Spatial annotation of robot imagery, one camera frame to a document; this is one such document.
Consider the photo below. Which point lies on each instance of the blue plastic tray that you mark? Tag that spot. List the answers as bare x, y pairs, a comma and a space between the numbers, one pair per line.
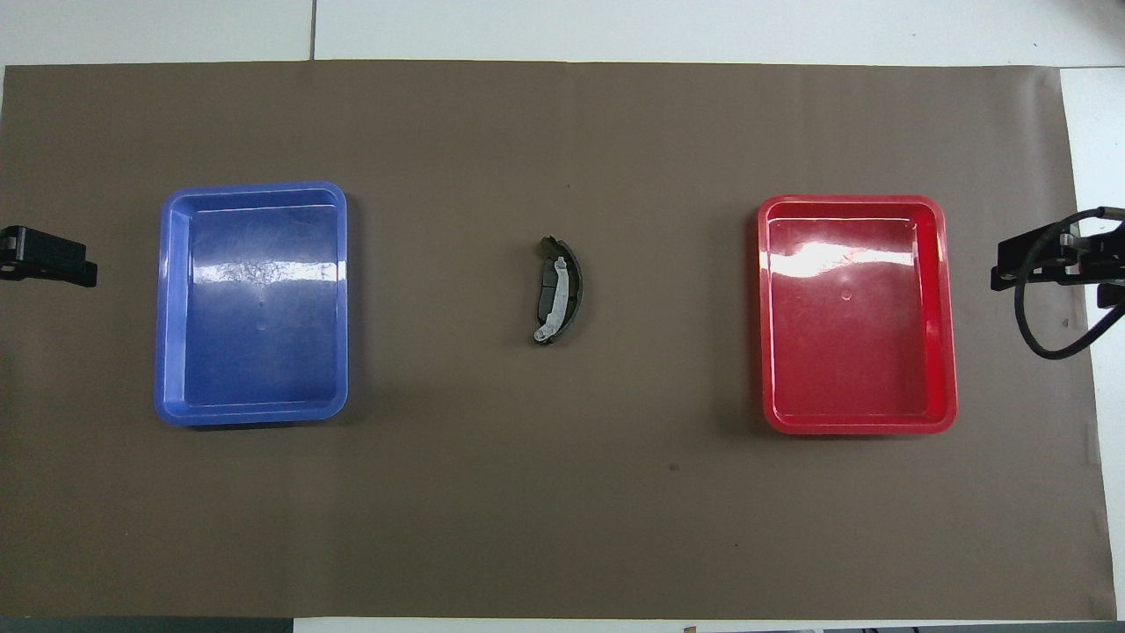
255, 352

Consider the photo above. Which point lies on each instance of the grey brake pad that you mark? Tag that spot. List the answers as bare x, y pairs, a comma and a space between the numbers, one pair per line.
556, 290

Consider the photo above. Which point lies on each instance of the curved brake shoe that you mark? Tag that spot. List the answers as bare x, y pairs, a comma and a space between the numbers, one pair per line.
577, 281

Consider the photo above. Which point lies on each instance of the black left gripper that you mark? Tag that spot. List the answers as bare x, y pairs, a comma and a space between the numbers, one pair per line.
9, 251

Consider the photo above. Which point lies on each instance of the red plastic tray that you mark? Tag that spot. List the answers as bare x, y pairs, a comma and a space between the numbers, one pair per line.
852, 352

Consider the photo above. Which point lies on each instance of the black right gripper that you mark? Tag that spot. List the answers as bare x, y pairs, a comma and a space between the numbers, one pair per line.
1094, 255

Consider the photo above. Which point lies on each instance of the brown table mat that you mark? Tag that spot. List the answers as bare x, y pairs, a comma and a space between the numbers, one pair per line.
562, 492

